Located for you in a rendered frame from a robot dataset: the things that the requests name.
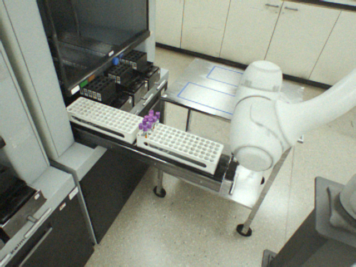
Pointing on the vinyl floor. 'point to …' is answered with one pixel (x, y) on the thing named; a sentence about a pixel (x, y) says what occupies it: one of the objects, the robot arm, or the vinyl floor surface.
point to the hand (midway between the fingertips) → (231, 172)
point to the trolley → (189, 73)
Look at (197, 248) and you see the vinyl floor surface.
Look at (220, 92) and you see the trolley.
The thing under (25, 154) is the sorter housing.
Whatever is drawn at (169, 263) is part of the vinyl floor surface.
